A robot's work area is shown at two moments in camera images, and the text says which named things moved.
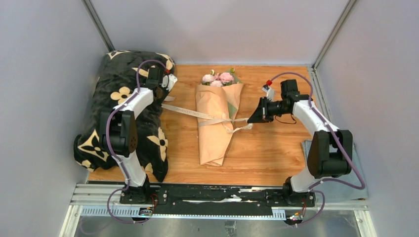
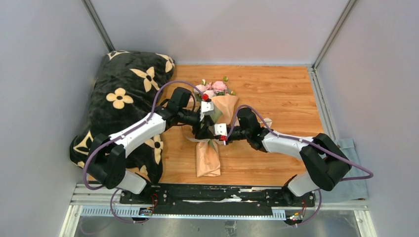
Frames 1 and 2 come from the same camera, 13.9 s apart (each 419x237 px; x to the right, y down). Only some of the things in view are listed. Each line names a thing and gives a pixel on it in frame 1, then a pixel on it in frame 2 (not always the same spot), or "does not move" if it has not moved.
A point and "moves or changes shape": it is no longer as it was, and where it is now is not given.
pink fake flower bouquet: x=221 y=79 -> x=217 y=89
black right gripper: x=261 y=114 -> x=229 y=140
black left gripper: x=163 y=89 -> x=205 y=132
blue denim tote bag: x=340 y=192 does not move
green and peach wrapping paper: x=222 y=102 moves or changes shape
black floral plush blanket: x=121 y=72 does not move
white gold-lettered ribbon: x=223 y=118 moves or changes shape
